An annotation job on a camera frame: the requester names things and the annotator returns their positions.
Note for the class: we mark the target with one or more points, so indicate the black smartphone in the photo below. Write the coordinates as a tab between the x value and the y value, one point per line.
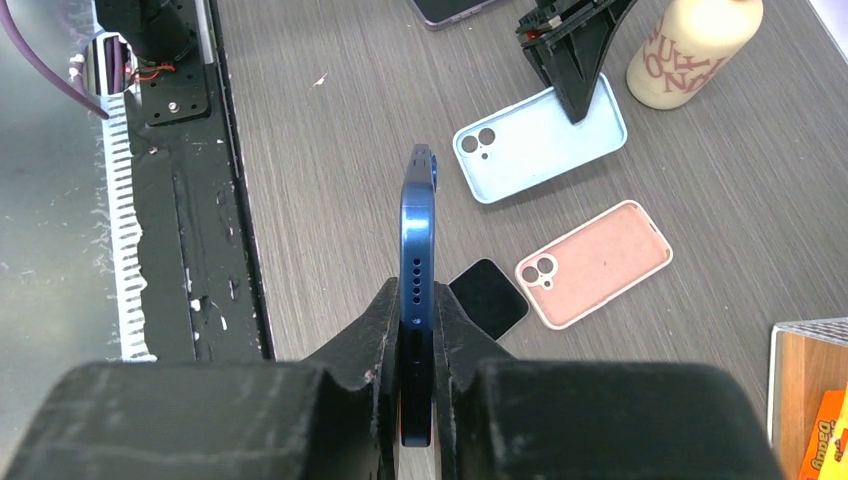
489	298

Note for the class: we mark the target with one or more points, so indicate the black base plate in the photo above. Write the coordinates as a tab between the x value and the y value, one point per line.
188	283

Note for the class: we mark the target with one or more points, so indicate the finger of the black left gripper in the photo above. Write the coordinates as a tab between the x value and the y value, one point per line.
566	43

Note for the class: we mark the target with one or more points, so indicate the cream lotion pump bottle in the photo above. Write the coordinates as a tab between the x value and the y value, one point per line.
689	44

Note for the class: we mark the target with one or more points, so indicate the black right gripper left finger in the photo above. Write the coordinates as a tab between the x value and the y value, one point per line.
332	415

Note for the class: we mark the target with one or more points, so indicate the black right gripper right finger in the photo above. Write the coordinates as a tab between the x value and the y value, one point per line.
499	417

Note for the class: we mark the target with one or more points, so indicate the dark phone on table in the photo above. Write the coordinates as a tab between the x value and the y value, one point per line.
439	14

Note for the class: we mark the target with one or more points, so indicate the pink phone case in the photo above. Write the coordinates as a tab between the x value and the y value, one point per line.
583	270

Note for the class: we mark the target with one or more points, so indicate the light blue phone case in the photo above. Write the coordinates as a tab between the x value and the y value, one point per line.
533	141

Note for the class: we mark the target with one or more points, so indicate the white wire shelf rack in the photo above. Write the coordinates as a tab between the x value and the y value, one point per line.
807	358

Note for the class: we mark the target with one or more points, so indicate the yellow cardboard box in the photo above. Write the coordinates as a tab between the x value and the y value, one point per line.
826	453

